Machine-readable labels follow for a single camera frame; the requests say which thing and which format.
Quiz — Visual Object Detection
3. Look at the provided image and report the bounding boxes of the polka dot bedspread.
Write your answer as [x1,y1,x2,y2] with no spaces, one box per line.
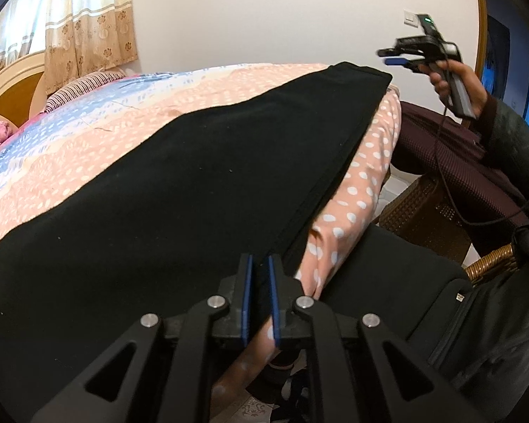
[0,62,402,410]

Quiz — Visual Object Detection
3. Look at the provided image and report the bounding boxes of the striped pillow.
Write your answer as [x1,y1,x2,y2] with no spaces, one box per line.
[43,69,126,113]

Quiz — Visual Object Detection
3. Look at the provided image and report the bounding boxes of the wooden door frame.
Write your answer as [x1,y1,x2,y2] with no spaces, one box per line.
[469,0,489,84]

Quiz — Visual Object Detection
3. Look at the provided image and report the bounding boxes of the person's right forearm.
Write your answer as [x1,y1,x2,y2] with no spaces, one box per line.
[474,97,529,212]

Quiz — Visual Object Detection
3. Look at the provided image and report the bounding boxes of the black pants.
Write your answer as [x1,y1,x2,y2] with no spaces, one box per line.
[0,61,393,406]

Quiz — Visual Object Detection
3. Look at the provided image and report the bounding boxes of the dark maroon quilted cloth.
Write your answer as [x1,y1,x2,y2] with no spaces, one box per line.
[390,100,529,256]

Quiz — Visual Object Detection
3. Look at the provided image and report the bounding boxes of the wooden headboard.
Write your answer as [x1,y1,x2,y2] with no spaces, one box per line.
[0,50,47,126]

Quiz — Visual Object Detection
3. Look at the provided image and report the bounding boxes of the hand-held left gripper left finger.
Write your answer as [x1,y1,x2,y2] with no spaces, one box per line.
[29,253,259,423]

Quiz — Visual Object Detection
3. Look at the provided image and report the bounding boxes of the black cable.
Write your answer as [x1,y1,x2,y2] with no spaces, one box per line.
[434,101,529,227]

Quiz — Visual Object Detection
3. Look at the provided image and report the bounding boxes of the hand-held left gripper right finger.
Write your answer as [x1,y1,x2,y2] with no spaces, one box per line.
[268,254,503,423]

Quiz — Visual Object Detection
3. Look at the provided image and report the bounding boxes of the person's right hand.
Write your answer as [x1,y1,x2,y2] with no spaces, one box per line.
[430,59,488,117]

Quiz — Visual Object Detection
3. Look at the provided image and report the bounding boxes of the brown wicker chair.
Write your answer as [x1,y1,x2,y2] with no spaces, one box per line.
[379,176,516,283]

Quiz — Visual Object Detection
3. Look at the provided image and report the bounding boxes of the beige floral curtain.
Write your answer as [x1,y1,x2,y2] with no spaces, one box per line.
[0,0,139,98]

